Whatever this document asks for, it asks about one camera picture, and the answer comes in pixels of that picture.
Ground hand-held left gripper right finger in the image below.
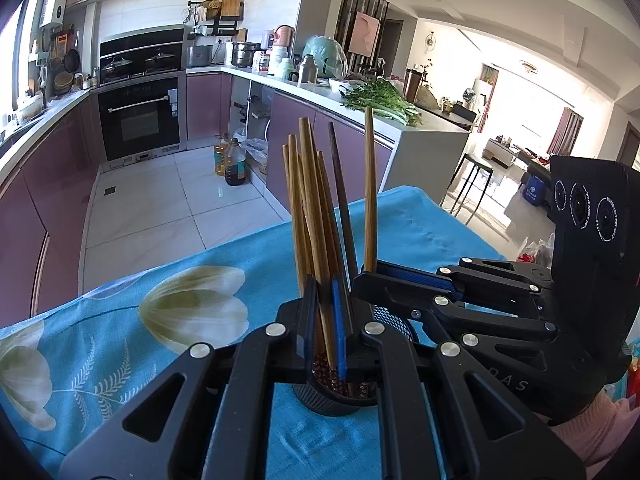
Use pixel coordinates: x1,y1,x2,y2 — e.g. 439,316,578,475
331,279,587,480

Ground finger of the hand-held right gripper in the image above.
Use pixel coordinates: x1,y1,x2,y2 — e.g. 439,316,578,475
351,271,560,350
372,256,555,295

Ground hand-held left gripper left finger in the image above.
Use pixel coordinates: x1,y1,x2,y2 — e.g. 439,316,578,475
59,274,321,480

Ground black mesh utensil holder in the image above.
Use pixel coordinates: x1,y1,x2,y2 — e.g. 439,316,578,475
291,307,417,418

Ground black metal stool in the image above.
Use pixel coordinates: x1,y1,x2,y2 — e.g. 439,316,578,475
450,154,493,216

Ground blue bin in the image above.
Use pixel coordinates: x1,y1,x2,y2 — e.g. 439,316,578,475
520,175,548,208

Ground clear plastic bag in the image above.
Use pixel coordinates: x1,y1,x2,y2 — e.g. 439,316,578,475
240,137,271,166

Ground reddish curtain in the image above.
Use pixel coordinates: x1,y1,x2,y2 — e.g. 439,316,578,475
547,107,583,156

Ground bunch of green vegetables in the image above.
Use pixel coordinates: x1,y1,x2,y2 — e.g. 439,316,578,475
340,79,423,126

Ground yellow cooking oil bottle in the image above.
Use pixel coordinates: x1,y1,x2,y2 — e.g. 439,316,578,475
214,133,230,177

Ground pink base cabinets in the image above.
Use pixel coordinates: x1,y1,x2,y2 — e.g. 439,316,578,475
185,71,401,211
0,95,103,328

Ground blue floral tablecloth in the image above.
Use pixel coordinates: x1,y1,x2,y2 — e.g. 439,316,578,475
0,186,511,480

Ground mint green appliance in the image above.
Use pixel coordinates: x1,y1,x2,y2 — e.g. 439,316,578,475
301,35,348,80

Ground black built-in oven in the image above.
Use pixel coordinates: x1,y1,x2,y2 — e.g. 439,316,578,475
97,76,181,161

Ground stainless steel stockpot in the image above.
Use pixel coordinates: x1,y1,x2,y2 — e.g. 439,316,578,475
230,41,261,68

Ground pot with glass lid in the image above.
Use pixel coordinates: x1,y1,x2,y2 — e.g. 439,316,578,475
145,52,177,72
101,57,133,78

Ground black range hood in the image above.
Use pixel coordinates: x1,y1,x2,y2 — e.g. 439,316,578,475
99,30,186,56

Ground kitchen window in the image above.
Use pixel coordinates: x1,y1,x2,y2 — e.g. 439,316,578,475
0,0,38,116

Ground pink wall picture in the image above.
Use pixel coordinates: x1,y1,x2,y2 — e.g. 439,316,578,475
348,11,379,56

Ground black wall rack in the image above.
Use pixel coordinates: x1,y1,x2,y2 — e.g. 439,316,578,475
187,0,246,37

